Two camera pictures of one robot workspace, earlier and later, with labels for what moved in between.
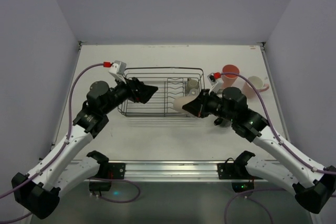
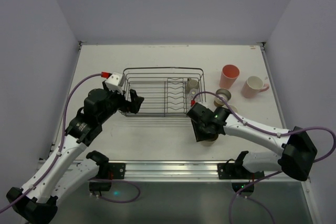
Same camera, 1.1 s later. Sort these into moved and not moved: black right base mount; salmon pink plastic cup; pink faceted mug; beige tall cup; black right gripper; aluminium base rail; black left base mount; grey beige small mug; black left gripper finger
Moved: black left gripper finger; black right gripper; beige tall cup
Not moved: grey beige small mug; pink faceted mug; black left base mount; black right base mount; salmon pink plastic cup; aluminium base rail
